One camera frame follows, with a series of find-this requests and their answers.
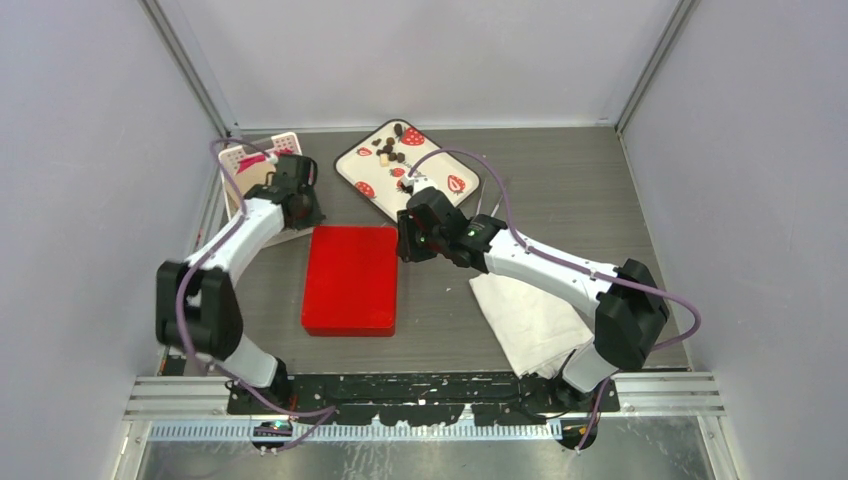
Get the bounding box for white folded cloth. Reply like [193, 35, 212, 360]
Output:
[469, 274, 592, 379]

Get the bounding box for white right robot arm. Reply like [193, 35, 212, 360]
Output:
[397, 182, 670, 411]

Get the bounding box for pink tissue paper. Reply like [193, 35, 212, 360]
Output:
[236, 154, 268, 174]

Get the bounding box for red box lid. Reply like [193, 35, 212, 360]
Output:
[301, 226, 398, 337]

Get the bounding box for white plastic basket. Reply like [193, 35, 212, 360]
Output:
[218, 131, 302, 220]

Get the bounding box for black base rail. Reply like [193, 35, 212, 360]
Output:
[262, 372, 620, 427]

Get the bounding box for tan paper bag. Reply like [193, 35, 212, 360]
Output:
[227, 163, 276, 202]

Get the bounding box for metal tongs with grey handle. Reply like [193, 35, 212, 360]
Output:
[474, 177, 504, 217]

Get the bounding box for strawberry print tray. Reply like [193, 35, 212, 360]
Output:
[335, 119, 481, 222]

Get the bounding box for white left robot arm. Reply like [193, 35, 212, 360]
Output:
[154, 154, 325, 413]

